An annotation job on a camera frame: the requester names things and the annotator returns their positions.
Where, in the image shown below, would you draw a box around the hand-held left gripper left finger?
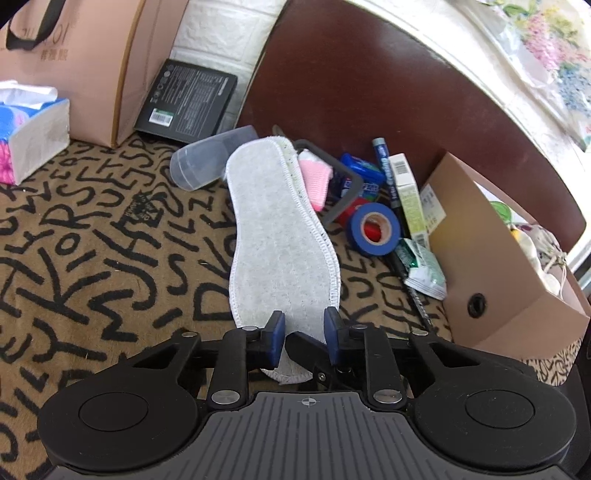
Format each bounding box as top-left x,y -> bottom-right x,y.
122,310 -> 287,411

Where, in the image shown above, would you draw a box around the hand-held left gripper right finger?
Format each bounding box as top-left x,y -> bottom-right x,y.
286,307 -> 458,412

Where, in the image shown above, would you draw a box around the white felt insole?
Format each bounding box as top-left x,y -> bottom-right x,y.
225,135 -> 338,385
277,136 -> 343,319

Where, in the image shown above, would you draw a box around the brown cardboard shoe box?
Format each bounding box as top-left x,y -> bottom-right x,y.
418,152 -> 591,361

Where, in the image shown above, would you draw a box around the black pen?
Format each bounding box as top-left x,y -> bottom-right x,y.
385,251 -> 437,334

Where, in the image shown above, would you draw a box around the blue tape roll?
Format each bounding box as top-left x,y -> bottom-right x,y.
347,202 -> 402,258

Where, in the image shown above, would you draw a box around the green white sachet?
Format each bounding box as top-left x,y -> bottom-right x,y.
398,237 -> 448,301

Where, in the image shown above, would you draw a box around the small red tape roll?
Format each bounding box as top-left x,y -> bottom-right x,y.
362,217 -> 387,244

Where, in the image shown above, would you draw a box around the pink white knit cloth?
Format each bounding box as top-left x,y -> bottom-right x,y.
298,151 -> 334,212

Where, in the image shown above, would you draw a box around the long green white box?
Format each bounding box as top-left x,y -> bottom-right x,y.
388,154 -> 433,253

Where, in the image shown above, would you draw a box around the blue gum box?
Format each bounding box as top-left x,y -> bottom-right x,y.
341,154 -> 387,204

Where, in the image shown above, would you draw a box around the dark blue tube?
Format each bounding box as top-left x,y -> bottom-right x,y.
372,137 -> 413,241

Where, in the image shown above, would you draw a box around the clear plastic container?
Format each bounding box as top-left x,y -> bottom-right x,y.
170,126 -> 259,191

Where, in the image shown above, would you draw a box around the letter print tablecloth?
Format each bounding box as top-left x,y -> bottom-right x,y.
0,134 -> 585,480

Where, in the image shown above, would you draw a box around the green plastic toy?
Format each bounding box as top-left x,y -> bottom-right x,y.
489,200 -> 514,228

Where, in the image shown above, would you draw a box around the black flat box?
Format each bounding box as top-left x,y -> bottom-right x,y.
135,58 -> 239,145

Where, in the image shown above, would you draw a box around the dark brown wooden board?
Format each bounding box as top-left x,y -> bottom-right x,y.
235,0 -> 585,253

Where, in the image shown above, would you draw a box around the blue pink tissue pack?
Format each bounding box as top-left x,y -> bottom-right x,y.
0,80 -> 71,186

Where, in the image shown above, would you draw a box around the floral plastic bag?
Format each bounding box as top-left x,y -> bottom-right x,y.
480,0 -> 591,151

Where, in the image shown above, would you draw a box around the black rectangular frame lid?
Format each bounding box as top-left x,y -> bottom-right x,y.
272,124 -> 363,228

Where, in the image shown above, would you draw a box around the floral drawstring pouch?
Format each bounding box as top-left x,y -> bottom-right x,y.
510,222 -> 571,297

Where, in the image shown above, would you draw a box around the brown paper bag black handles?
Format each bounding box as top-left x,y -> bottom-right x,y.
0,0 -> 190,150

